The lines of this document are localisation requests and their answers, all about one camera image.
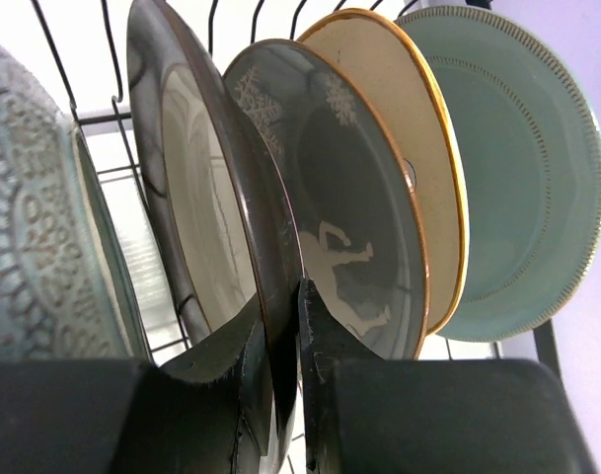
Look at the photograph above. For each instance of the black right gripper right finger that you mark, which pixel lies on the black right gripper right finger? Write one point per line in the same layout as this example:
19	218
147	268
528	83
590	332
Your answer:
365	414

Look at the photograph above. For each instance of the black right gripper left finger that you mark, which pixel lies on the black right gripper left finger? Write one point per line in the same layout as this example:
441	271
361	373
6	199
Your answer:
205	411

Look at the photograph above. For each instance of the brown rimmed cream plate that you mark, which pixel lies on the brown rimmed cream plate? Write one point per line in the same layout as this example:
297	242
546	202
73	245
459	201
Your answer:
216	203

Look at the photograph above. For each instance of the dark green reindeer plate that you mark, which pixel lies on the dark green reindeer plate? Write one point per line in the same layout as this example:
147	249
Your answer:
356	214

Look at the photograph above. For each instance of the blue floral white plate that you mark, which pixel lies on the blue floral white plate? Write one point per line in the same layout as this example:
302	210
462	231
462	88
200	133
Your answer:
65	290

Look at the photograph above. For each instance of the teal green plate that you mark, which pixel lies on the teal green plate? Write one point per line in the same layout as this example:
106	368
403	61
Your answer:
531	153

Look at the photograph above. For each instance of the cream plate gold rim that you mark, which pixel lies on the cream plate gold rim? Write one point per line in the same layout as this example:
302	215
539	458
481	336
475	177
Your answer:
388	67

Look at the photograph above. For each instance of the black wire dish rack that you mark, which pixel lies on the black wire dish rack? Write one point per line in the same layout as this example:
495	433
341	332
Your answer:
110	137

